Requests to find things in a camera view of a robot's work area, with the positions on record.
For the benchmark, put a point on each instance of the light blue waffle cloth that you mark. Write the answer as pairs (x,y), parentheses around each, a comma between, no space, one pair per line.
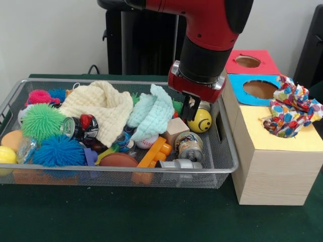
(151,113)

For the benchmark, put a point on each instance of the colourful patterned cloth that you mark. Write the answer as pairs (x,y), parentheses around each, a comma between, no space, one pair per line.
(292,111)

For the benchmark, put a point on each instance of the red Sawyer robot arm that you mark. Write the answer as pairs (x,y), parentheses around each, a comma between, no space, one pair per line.
(207,37)

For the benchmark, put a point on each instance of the wooden box with three holes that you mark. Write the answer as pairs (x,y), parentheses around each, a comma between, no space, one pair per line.
(277,176)

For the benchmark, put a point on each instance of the shallow metal mesh bin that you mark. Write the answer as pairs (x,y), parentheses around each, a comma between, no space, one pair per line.
(113,179)

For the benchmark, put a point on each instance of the large green spiky ball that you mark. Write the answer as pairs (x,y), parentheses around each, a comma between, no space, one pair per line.
(41,121)

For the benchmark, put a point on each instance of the yellow smiley ball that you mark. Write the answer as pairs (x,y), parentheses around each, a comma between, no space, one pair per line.
(203,123)

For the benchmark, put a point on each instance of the black upright panel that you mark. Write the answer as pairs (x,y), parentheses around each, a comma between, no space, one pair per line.
(310,50)

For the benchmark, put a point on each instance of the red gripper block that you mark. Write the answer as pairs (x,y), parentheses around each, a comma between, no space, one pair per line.
(196,88)

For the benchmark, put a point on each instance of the wooden cube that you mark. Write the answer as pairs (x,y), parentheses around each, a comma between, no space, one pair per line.
(174,128)

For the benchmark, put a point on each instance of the cream waffle cloth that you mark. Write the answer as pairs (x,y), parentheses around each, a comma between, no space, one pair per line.
(101,106)

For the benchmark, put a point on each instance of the dark green tablecloth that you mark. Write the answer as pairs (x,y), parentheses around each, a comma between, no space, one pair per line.
(126,214)

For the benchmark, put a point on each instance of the large blue spiky ball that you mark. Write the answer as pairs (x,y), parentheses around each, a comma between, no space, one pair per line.
(58,151)

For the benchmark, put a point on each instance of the orange plastic comb block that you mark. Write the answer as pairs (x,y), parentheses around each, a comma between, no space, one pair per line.
(154,153)

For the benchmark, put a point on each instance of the white baseball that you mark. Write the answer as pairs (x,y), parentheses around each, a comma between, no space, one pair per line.
(146,143)

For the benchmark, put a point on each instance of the crushed black red can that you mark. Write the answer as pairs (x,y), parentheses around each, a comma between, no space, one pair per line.
(80,126)

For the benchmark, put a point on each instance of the plain yellow ball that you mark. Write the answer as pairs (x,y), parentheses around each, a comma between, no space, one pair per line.
(7,155)

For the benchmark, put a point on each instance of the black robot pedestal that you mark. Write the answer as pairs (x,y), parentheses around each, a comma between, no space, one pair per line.
(146,37)

